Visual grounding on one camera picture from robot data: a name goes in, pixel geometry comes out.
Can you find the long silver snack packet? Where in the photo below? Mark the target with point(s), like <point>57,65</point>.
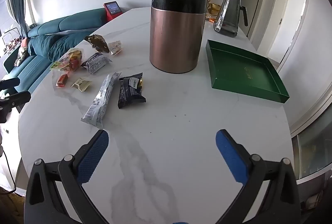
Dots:
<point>102,99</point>

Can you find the patterned cushion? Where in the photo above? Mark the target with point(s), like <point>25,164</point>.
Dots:
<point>21,56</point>

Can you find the small teal cushion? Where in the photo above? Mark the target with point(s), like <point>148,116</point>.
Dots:
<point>39,44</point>

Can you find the small clear candy packet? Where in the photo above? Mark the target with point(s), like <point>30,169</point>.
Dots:
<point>115,47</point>

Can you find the large teal cushion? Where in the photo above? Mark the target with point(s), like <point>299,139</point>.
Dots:
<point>67,46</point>

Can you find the black snack packet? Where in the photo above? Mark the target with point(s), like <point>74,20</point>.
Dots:
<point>130,92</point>

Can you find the red digital clock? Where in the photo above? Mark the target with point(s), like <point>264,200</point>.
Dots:
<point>113,9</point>

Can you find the small gold candy packet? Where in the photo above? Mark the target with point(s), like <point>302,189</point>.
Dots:
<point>81,83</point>

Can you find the gold bowl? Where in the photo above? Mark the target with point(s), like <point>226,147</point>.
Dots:
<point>214,9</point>

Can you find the glass sliding door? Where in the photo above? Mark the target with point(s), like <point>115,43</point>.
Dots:
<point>313,143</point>

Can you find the gold brown snack wrapper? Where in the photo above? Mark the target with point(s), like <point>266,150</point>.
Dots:
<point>98,42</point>

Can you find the clear bag of colourful candies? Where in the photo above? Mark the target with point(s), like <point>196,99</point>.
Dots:
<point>70,59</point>

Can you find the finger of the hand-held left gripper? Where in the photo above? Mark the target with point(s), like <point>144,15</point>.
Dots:
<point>9,83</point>
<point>15,98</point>

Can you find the bronze trash can black liner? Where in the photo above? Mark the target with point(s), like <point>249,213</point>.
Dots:
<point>176,37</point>

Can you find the metal shelf rack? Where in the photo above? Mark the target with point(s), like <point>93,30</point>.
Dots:
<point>10,44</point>

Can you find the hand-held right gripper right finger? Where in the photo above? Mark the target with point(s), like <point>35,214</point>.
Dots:
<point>230,156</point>

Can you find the grey blue snack packet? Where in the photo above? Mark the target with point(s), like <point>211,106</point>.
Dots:
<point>96,63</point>

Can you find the teal curtain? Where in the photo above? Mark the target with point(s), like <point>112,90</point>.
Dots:
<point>16,1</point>

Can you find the small orange candy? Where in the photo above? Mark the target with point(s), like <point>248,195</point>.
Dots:
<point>62,80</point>

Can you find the green tray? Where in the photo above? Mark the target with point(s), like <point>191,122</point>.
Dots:
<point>243,73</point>

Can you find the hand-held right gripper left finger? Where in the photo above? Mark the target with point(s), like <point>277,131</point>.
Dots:
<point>92,156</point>

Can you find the teal sofa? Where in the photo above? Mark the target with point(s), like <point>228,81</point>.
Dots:
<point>75,20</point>

